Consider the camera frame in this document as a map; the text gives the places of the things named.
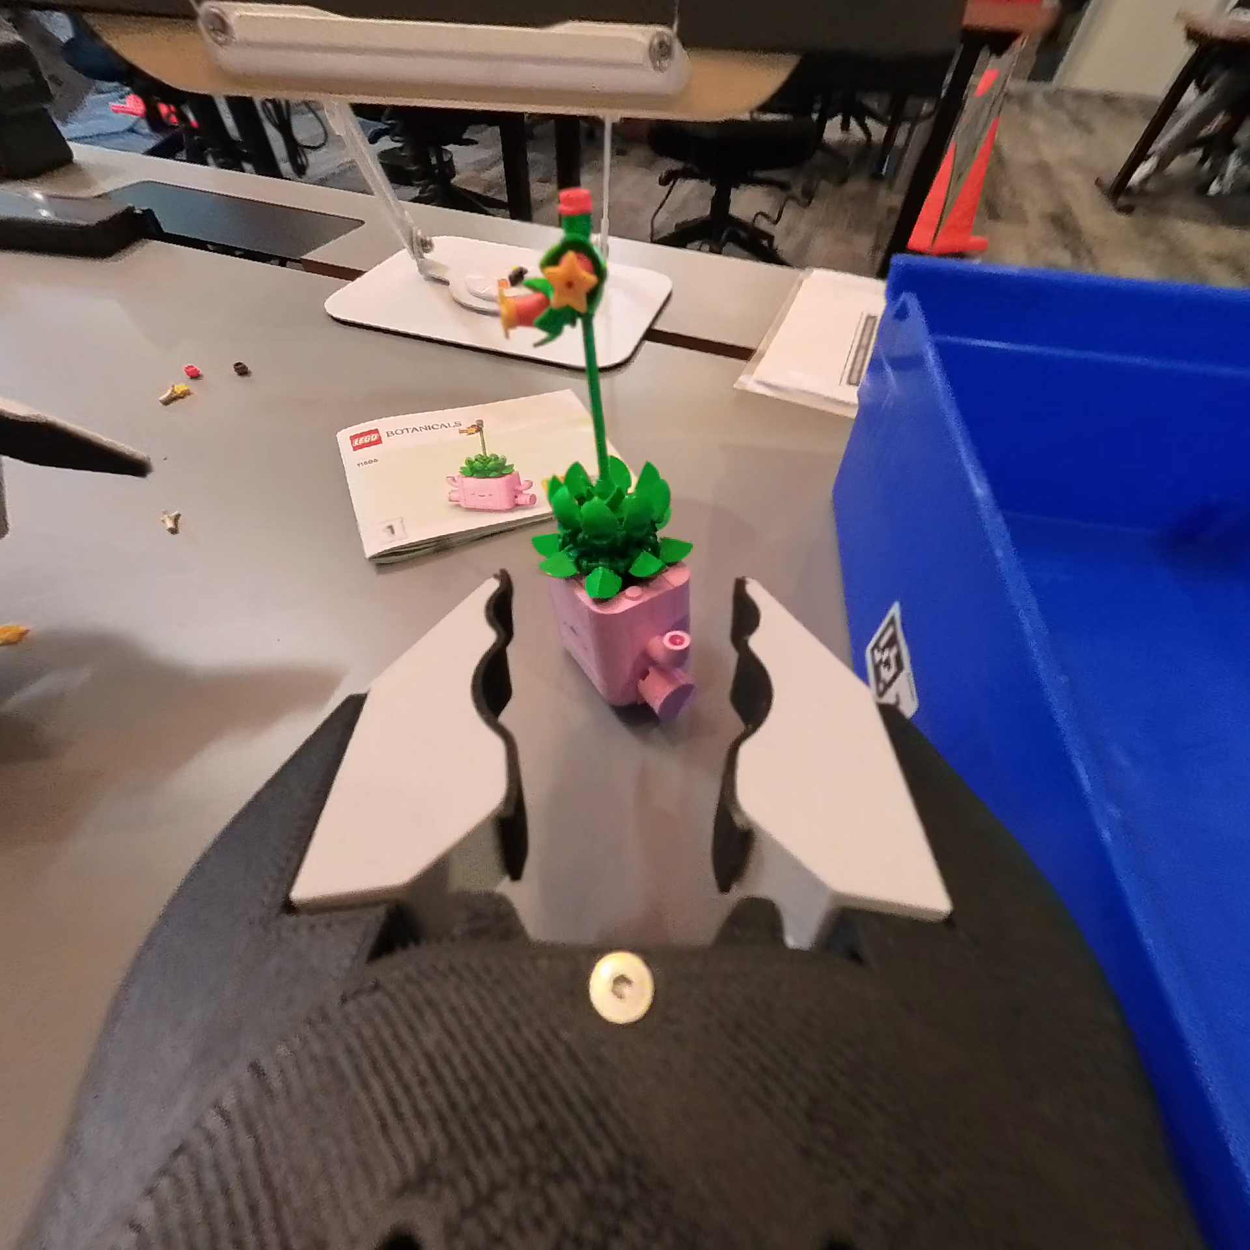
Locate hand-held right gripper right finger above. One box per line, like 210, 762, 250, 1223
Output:
712, 575, 954, 948

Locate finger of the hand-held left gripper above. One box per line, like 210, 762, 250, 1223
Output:
0, 395, 155, 479

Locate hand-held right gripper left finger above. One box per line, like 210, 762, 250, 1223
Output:
289, 571, 530, 913

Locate pink toy brick pot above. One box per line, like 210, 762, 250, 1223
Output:
549, 561, 701, 724

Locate toy brick instruction booklet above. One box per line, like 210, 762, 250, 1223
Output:
337, 389, 622, 565

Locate green toy brick plant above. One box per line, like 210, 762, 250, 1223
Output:
500, 187, 695, 599

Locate black power bank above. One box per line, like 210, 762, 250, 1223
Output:
0, 190, 164, 257

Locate blue plastic bin white label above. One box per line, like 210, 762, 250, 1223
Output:
832, 287, 1250, 1250

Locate black charger dock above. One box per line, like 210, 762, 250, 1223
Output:
0, 19, 76, 181

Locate printed paper in acrylic holder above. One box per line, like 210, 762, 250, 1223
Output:
734, 267, 886, 419

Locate white book stand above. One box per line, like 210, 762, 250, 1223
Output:
99, 0, 802, 370

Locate orange traffic cone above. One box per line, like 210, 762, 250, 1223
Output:
908, 38, 1029, 257

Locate black office chair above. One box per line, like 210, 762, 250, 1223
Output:
649, 102, 819, 266

